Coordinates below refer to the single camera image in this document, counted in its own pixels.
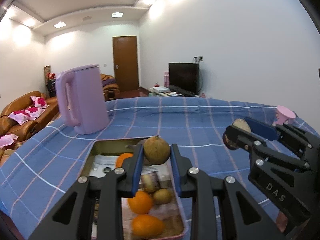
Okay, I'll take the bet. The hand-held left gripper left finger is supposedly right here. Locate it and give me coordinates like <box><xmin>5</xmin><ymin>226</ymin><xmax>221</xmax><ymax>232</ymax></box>
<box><xmin>27</xmin><ymin>144</ymin><xmax>144</xmax><ymax>240</ymax></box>

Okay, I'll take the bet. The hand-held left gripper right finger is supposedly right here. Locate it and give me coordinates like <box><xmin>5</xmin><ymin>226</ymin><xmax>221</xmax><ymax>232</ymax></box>
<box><xmin>170</xmin><ymin>144</ymin><xmax>287</xmax><ymax>240</ymax></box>

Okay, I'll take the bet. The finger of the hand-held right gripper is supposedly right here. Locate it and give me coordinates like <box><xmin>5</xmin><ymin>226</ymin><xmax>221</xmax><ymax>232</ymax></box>
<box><xmin>223</xmin><ymin>126</ymin><xmax>312</xmax><ymax>173</ymax></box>
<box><xmin>244</xmin><ymin>117</ymin><xmax>320</xmax><ymax>156</ymax></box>

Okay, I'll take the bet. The small cream-lidded patterned jar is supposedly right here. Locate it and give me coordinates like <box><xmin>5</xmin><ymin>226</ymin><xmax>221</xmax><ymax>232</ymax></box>
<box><xmin>223</xmin><ymin>119</ymin><xmax>252</xmax><ymax>150</ymax></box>
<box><xmin>141</xmin><ymin>172</ymin><xmax>160</xmax><ymax>193</ymax></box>

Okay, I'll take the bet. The orange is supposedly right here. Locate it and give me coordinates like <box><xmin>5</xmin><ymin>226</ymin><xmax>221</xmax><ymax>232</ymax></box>
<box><xmin>131</xmin><ymin>214</ymin><xmax>165</xmax><ymax>237</ymax></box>
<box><xmin>127</xmin><ymin>191</ymin><xmax>154</xmax><ymax>215</ymax></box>
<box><xmin>115</xmin><ymin>153</ymin><xmax>134</xmax><ymax>168</ymax></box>

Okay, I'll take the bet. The brown round fruit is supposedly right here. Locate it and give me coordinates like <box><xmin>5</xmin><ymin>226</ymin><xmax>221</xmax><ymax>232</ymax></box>
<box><xmin>143</xmin><ymin>135</ymin><xmax>171</xmax><ymax>165</ymax></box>

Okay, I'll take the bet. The kiwi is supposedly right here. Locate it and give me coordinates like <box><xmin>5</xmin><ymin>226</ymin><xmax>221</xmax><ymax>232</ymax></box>
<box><xmin>152</xmin><ymin>189</ymin><xmax>173</xmax><ymax>205</ymax></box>

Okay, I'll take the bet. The pink metal tin box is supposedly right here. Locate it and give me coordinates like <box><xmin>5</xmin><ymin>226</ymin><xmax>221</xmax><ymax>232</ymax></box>
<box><xmin>80</xmin><ymin>137</ymin><xmax>189</xmax><ymax>240</ymax></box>

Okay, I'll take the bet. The person's right hand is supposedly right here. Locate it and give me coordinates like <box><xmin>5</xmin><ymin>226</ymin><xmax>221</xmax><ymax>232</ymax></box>
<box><xmin>276</xmin><ymin>211</ymin><xmax>288</xmax><ymax>233</ymax></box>

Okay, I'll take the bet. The pink cartoon cup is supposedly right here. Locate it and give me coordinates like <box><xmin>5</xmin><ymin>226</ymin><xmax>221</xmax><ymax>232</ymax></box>
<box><xmin>272</xmin><ymin>105</ymin><xmax>296</xmax><ymax>127</ymax></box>

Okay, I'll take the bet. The white printed leaflet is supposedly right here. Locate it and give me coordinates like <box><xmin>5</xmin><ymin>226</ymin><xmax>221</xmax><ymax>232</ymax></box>
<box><xmin>89</xmin><ymin>155</ymin><xmax>120</xmax><ymax>178</ymax></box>

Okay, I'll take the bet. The colour picture card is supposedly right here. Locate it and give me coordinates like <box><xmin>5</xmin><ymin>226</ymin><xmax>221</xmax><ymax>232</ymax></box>
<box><xmin>121</xmin><ymin>165</ymin><xmax>185</xmax><ymax>237</ymax></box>

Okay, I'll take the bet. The blue checked tablecloth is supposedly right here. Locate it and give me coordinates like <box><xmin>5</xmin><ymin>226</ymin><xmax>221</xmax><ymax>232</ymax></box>
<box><xmin>0</xmin><ymin>96</ymin><xmax>320</xmax><ymax>240</ymax></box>

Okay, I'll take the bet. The white television stand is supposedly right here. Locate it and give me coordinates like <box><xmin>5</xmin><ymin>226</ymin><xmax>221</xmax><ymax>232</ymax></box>
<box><xmin>147</xmin><ymin>87</ymin><xmax>200</xmax><ymax>98</ymax></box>

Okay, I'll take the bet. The brown leather armchair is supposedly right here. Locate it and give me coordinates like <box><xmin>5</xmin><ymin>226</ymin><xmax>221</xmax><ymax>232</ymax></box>
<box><xmin>100</xmin><ymin>74</ymin><xmax>120</xmax><ymax>102</ymax></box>

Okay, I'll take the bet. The purple electric kettle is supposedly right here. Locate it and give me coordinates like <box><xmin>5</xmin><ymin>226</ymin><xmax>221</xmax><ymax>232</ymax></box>
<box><xmin>55</xmin><ymin>64</ymin><xmax>110</xmax><ymax>135</ymax></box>

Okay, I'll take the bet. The black television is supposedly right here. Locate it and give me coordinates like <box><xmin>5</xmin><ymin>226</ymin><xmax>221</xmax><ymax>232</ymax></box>
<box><xmin>168</xmin><ymin>62</ymin><xmax>200</xmax><ymax>96</ymax></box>

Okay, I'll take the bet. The brown wooden door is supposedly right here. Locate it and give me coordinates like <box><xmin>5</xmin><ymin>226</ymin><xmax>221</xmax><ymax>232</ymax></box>
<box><xmin>112</xmin><ymin>36</ymin><xmax>139</xmax><ymax>92</ymax></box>

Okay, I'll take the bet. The dark chair with clothes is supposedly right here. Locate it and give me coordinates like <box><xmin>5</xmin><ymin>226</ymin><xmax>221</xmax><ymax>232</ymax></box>
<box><xmin>46</xmin><ymin>72</ymin><xmax>57</xmax><ymax>98</ymax></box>

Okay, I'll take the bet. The brown leather sofa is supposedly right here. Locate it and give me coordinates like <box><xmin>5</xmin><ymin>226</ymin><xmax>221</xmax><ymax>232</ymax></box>
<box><xmin>0</xmin><ymin>91</ymin><xmax>59</xmax><ymax>160</ymax></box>

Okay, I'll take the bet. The pink floral pillow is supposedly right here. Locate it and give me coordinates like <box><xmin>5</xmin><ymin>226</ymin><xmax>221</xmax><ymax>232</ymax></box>
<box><xmin>30</xmin><ymin>96</ymin><xmax>47</xmax><ymax>108</ymax></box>
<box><xmin>9</xmin><ymin>107</ymin><xmax>38</xmax><ymax>125</ymax></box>
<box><xmin>0</xmin><ymin>134</ymin><xmax>19</xmax><ymax>148</ymax></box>

